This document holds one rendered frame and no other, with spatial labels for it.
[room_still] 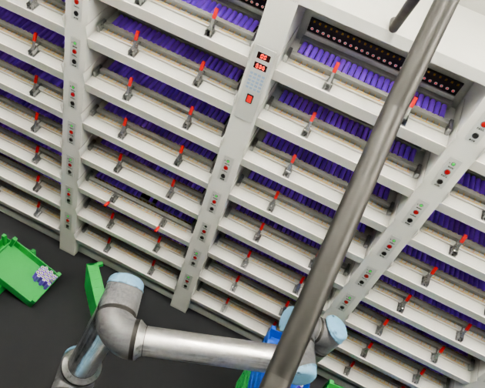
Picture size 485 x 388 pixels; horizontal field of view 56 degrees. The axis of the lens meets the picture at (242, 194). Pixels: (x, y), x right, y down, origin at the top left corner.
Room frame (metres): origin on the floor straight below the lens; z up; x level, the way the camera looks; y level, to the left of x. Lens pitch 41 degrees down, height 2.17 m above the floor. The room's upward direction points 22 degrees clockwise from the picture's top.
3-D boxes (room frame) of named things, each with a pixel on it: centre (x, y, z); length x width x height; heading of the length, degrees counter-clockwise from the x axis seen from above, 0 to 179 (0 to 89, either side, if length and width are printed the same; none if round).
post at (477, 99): (1.43, -0.61, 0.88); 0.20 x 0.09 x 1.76; 173
